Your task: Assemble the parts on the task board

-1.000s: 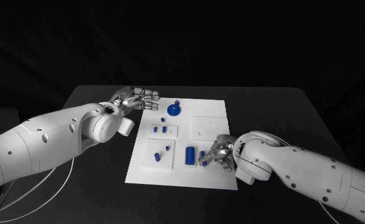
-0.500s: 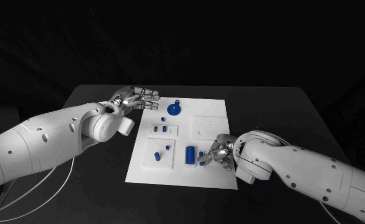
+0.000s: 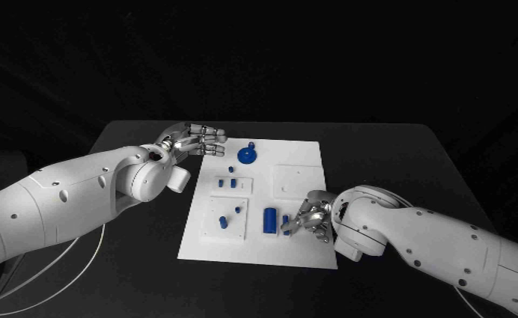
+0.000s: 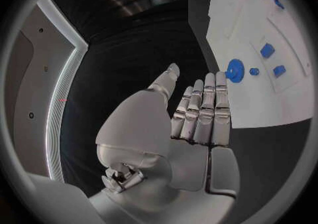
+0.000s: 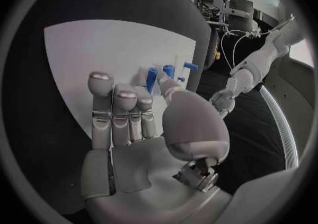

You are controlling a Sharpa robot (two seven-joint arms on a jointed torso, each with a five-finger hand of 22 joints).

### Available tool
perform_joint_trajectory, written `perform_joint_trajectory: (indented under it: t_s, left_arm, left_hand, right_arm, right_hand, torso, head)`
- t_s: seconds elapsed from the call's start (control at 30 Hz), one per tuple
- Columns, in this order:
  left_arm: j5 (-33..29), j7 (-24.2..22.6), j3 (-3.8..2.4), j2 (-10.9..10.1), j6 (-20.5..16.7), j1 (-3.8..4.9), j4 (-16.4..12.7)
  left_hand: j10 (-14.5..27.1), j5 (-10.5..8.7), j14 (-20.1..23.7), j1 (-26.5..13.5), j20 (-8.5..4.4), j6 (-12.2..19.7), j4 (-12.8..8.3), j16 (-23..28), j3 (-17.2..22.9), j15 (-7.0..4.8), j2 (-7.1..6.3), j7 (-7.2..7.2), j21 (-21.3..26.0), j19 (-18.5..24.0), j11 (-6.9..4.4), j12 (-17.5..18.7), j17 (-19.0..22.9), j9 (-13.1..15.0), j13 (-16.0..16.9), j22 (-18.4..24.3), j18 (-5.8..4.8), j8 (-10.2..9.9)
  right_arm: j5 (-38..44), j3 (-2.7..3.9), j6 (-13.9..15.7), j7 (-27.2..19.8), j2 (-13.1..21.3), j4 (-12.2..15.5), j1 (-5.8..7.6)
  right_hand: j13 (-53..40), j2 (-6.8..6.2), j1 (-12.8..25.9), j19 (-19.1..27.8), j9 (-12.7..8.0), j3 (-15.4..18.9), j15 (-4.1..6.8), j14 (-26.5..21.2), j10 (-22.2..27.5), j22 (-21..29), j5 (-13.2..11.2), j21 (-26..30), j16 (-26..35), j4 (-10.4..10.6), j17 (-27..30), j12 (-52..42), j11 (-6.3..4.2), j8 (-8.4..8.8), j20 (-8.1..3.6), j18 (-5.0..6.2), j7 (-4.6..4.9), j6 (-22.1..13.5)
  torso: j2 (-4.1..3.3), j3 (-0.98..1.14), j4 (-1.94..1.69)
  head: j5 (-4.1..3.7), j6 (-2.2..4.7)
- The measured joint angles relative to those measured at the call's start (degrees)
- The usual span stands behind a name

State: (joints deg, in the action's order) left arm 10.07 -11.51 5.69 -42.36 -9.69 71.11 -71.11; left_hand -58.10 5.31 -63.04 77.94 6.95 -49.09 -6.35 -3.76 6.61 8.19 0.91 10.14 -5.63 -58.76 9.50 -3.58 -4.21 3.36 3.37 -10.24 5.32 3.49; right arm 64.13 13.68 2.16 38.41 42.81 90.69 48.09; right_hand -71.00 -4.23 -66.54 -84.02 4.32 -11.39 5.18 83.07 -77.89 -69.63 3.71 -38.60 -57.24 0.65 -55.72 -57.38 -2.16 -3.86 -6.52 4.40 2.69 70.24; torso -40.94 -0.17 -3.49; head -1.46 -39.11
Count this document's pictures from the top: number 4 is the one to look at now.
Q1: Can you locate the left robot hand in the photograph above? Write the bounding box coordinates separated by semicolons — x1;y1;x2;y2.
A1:
88;63;241;224

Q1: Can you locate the white task board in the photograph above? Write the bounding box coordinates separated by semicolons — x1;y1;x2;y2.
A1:
205;0;314;130

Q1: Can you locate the blue gear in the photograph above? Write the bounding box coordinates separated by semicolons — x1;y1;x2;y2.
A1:
225;58;246;84

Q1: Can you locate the blue block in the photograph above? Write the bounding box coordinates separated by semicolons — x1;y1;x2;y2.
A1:
272;65;287;77
260;42;277;59

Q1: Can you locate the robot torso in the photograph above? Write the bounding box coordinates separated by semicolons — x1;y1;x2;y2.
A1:
4;0;90;185

